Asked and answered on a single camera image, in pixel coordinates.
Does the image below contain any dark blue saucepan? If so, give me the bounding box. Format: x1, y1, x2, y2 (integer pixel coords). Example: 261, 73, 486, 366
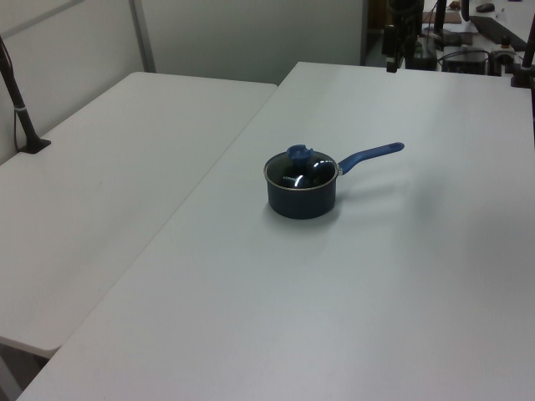
262, 141, 405, 221

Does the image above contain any grey partition post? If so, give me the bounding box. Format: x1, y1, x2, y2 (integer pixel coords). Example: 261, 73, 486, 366
128, 0, 158, 74

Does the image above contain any black clamped camera stand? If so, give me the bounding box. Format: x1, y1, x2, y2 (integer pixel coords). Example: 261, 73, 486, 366
510, 0, 535, 89

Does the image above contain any black computer box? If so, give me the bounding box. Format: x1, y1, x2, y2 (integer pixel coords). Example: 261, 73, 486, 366
441, 49, 491, 76

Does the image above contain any black keyboard shelf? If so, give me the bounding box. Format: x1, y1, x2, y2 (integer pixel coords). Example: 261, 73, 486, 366
471, 16, 528, 45

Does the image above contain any black monitor stand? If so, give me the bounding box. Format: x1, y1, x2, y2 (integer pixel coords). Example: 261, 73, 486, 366
421, 0, 462, 48

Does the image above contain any white device with brown knob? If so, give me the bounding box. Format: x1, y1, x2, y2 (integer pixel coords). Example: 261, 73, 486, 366
489, 35, 524, 79

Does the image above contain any black camera stand with base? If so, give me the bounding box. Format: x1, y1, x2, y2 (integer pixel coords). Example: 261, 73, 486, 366
0, 34, 53, 154

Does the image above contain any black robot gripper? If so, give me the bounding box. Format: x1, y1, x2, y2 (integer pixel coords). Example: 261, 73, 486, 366
382, 0, 424, 74

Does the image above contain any glass lid with blue knob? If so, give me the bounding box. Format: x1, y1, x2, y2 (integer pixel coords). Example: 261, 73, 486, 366
262, 143, 339, 190

